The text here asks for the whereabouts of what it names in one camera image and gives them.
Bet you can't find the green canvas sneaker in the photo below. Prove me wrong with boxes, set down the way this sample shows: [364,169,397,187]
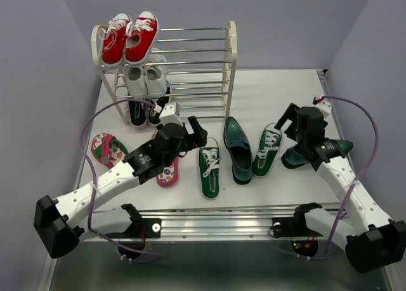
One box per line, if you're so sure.
[253,122,283,178]
[198,137,221,200]

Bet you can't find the dark green loafer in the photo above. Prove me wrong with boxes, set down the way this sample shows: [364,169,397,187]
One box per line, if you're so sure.
[281,139,353,169]
[223,116,253,185]

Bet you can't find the pink patterned sandal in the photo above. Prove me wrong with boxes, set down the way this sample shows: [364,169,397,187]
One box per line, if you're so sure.
[91,133,129,169]
[152,131,180,189]

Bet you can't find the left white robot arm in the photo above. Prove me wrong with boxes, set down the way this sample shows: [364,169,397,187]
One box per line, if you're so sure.
[34,116,207,259]

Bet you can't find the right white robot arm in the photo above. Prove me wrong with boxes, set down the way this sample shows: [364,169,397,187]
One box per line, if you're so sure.
[270,101,405,273]

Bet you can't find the cream metal shoe rack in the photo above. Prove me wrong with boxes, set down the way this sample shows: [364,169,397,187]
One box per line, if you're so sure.
[91,20,237,126]

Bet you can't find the right black canvas sneaker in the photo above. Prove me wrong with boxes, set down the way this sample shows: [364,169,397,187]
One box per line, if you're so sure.
[148,96,171,126]

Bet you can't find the black canvas sneaker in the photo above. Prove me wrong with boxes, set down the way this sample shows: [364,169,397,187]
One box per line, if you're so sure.
[129,101,147,127]
[148,96,171,126]

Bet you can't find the left black canvas sneaker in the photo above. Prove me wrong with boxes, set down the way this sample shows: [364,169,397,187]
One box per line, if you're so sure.
[129,101,147,127]

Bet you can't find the right white sneaker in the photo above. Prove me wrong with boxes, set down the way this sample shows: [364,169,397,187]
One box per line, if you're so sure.
[144,54,167,98]

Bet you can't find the white sneaker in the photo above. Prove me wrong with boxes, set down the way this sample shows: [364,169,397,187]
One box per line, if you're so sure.
[126,67,147,99]
[144,54,167,98]

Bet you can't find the left white sneaker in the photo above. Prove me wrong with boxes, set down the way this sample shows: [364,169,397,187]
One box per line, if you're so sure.
[126,67,147,99]

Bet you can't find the right red canvas sneaker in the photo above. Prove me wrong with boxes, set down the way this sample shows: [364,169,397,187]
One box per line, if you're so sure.
[124,11,160,65]

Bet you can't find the red canvas sneaker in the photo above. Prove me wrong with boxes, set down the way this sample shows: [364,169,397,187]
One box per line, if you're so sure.
[124,11,160,65]
[99,13,131,67]

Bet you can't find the left red canvas sneaker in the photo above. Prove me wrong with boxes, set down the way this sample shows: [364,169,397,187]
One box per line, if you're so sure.
[99,13,131,67]

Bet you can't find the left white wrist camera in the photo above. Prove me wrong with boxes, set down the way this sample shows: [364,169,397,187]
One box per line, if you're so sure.
[159,102,183,126]

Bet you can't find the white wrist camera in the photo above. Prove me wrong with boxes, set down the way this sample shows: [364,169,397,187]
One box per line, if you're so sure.
[312,96,332,119]
[159,102,183,126]

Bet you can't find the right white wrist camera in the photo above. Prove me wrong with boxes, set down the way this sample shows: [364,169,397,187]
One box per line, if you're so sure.
[312,96,332,119]

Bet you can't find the aluminium mounting rail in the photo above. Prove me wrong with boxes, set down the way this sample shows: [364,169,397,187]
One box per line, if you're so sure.
[50,205,388,243]

